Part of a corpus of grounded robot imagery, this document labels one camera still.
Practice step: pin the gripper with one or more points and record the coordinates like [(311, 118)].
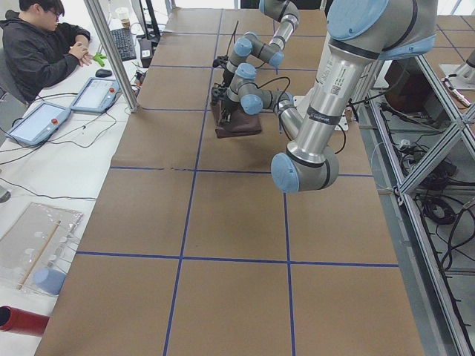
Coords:
[(227, 76), (227, 106)]

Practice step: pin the black keyboard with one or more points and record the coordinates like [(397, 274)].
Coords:
[(124, 42)]

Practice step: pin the clear acrylic rack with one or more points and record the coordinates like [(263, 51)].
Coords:
[(27, 235)]

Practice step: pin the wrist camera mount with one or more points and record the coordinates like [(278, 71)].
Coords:
[(218, 93), (220, 61)]

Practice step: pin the red cylinder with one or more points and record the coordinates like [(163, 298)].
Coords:
[(20, 321)]

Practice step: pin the teach pendant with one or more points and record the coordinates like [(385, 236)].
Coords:
[(39, 124), (96, 96)]

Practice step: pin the near teach pendant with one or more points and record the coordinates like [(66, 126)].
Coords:
[(39, 124)]

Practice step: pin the person in black jacket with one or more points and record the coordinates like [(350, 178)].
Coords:
[(40, 51)]

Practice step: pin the brown t-shirt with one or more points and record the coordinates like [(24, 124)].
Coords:
[(242, 124)]

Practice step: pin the wooden dowel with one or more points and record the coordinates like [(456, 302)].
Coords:
[(34, 260)]

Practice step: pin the aluminium frame post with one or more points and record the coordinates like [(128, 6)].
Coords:
[(102, 29)]

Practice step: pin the far teach pendant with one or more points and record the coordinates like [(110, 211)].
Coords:
[(96, 96)]

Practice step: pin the brown paper table cover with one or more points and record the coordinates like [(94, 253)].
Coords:
[(192, 250)]

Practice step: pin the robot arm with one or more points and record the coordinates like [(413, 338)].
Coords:
[(360, 33), (267, 33)]

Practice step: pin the paper coffee cup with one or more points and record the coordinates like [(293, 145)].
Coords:
[(124, 17)]

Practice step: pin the computer mouse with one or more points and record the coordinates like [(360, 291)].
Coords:
[(103, 73)]

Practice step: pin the blue cup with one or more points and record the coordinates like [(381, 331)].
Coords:
[(49, 280)]

